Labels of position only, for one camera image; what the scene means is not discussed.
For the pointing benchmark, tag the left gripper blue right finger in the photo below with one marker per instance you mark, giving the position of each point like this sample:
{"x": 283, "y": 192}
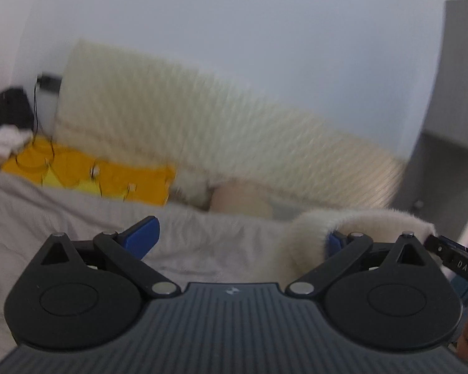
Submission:
{"x": 344, "y": 256}

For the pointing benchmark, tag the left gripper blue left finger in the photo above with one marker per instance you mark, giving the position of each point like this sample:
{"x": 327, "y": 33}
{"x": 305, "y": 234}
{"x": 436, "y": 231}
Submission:
{"x": 123, "y": 254}

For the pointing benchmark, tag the white blue striped sweater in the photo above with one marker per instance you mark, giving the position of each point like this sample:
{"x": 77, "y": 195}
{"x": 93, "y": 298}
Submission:
{"x": 317, "y": 235}

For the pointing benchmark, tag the white clothes pile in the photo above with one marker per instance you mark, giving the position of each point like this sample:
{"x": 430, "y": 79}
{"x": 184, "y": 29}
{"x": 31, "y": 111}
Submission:
{"x": 13, "y": 140}

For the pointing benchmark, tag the black clothes pile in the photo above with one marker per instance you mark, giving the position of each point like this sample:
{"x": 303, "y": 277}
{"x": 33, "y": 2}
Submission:
{"x": 15, "y": 109}

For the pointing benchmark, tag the grey bed duvet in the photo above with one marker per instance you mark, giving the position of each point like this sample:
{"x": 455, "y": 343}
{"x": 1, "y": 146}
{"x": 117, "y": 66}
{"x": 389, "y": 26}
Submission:
{"x": 194, "y": 246}

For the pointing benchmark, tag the grey wardrobe shelf unit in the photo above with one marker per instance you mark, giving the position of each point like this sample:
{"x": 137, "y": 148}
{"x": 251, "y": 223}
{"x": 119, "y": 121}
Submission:
{"x": 435, "y": 183}

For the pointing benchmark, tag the yellow cloth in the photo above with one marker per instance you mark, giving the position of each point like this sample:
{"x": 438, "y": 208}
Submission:
{"x": 52, "y": 165}

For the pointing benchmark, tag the cream quilted headboard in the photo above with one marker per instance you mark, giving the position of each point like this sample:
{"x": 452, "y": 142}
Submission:
{"x": 135, "y": 109}

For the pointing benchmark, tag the black wall socket left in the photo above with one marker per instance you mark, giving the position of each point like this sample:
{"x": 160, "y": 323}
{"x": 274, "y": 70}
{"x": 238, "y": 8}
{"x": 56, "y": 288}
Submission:
{"x": 49, "y": 83}

